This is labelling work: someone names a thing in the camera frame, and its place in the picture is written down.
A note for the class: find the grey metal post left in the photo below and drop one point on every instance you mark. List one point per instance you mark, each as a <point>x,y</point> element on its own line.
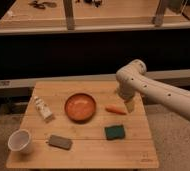
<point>68,9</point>

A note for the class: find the white paper cup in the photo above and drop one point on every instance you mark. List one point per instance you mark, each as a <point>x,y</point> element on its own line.
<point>20,141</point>

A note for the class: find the pale tan end effector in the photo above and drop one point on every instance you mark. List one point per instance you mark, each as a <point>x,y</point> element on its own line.
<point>130,104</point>

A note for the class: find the dark tool on far table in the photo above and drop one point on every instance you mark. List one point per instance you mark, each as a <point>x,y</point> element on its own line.
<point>42,5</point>

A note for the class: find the white tube bottle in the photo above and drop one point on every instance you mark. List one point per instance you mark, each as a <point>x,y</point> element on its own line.
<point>43,109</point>

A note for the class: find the grey metal post right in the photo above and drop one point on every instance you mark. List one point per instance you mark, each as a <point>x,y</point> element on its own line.
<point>157,20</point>

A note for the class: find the orange round bowl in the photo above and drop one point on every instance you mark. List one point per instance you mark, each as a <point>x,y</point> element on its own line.
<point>80,107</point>

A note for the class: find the green sponge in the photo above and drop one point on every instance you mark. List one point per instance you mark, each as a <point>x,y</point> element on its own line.
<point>115,132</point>

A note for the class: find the grey metal post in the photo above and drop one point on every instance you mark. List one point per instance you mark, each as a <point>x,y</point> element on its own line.
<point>68,9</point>
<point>157,20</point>

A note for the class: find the grey rectangular sponge block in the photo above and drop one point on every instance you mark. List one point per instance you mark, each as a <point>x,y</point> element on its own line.
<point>60,142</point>

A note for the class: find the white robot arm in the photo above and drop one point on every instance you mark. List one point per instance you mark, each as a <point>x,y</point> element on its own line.
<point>131,79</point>

